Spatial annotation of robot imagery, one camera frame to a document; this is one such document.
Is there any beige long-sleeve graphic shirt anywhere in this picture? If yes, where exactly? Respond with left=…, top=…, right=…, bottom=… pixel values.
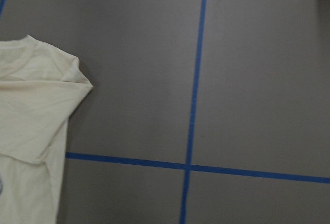
left=1, top=36, right=92, bottom=223

